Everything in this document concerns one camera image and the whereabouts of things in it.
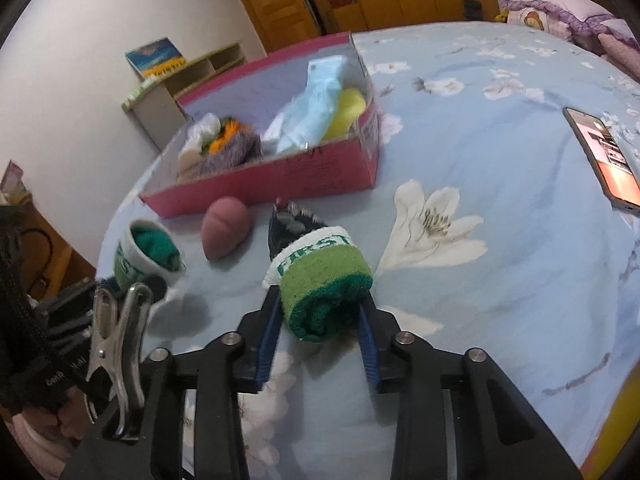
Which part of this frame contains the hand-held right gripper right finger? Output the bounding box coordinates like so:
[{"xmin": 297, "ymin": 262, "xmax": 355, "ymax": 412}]
[{"xmin": 357, "ymin": 297, "xmax": 583, "ymax": 480}]

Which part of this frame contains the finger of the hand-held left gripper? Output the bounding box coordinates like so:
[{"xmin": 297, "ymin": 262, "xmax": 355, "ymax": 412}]
[{"xmin": 35, "ymin": 274, "xmax": 168, "ymax": 343}]

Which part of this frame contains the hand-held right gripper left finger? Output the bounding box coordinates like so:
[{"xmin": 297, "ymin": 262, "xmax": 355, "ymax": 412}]
[{"xmin": 60, "ymin": 285, "xmax": 282, "ymax": 480}]

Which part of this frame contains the green white sock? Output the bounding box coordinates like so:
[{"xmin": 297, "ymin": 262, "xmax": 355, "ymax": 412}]
[
  {"xmin": 112, "ymin": 218, "xmax": 187, "ymax": 290},
  {"xmin": 262, "ymin": 227, "xmax": 374, "ymax": 343}
]

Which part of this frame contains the pink cardboard box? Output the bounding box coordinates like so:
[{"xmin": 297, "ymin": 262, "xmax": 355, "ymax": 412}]
[{"xmin": 139, "ymin": 31, "xmax": 381, "ymax": 218}]

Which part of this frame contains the brown knitted sock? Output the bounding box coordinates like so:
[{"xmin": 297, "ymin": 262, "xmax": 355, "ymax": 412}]
[{"xmin": 200, "ymin": 127, "xmax": 263, "ymax": 176}]

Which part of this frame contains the orange cloth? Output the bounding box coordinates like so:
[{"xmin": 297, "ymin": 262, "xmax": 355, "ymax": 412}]
[{"xmin": 209, "ymin": 119, "xmax": 241, "ymax": 155}]

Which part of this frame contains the white mesh pouch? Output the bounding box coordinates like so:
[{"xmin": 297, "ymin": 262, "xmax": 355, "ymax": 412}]
[{"xmin": 187, "ymin": 112, "xmax": 222, "ymax": 143}]

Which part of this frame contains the blue face mask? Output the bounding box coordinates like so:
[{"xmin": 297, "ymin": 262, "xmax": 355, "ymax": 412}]
[{"xmin": 260, "ymin": 55, "xmax": 351, "ymax": 156}]

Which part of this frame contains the wooden desk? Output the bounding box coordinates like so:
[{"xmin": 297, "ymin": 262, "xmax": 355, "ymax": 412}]
[{"xmin": 0, "ymin": 195, "xmax": 96, "ymax": 311}]

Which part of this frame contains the metal spring clip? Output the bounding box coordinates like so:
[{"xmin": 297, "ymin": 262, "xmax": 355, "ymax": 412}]
[{"xmin": 85, "ymin": 282, "xmax": 155, "ymax": 441}]

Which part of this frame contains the pink makeup sponge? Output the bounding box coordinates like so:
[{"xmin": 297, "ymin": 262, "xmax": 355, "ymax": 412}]
[{"xmin": 201, "ymin": 197, "xmax": 252, "ymax": 261}]

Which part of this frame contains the pink card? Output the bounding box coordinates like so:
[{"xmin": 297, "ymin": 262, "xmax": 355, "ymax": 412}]
[{"xmin": 0, "ymin": 160, "xmax": 26, "ymax": 197}]

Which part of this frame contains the floral blue bedsheet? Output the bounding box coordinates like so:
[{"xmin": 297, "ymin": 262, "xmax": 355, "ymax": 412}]
[{"xmin": 95, "ymin": 22, "xmax": 640, "ymax": 480}]

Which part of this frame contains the beige shelf unit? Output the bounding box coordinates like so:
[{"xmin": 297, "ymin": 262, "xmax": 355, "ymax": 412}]
[{"xmin": 120, "ymin": 42, "xmax": 247, "ymax": 153}]

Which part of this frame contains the yellow sponge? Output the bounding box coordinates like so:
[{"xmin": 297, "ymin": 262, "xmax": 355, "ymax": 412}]
[{"xmin": 322, "ymin": 87, "xmax": 368, "ymax": 142}]

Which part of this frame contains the blue picture book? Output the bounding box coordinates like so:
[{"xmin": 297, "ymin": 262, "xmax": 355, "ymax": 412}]
[{"xmin": 125, "ymin": 36, "xmax": 187, "ymax": 80}]

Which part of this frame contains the smartphone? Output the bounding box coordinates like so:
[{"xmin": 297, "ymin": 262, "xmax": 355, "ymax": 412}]
[{"xmin": 562, "ymin": 106, "xmax": 640, "ymax": 211}]

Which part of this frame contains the wooden door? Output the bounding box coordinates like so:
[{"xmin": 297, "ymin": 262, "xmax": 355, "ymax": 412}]
[{"xmin": 227, "ymin": 0, "xmax": 321, "ymax": 53}]

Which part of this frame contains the purple frilled pillow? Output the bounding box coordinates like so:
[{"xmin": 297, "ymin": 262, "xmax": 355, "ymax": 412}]
[{"xmin": 500, "ymin": 0, "xmax": 636, "ymax": 43}]

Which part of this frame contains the thin black cable loop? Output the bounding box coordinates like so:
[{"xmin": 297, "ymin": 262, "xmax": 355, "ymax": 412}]
[{"xmin": 20, "ymin": 227, "xmax": 54, "ymax": 272}]

